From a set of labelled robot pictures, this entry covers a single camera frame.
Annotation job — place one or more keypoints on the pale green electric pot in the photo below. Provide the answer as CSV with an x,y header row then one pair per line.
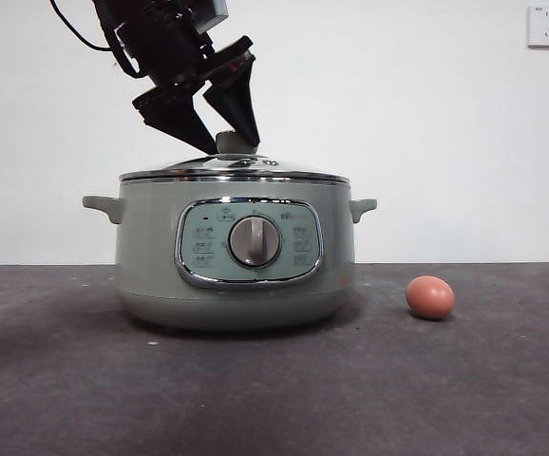
x,y
151,247

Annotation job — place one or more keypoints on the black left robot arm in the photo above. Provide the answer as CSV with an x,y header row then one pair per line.
x,y
132,7

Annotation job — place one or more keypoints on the glass lid with green knob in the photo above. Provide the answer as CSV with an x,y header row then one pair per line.
x,y
229,142

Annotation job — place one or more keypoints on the white wall socket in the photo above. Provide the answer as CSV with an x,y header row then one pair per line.
x,y
547,28

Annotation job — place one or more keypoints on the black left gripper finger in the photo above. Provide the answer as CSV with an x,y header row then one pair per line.
x,y
184,124
239,102

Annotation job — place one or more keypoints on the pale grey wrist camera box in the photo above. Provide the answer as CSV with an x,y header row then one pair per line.
x,y
220,9

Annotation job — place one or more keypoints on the brown egg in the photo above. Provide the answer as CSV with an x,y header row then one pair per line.
x,y
430,297

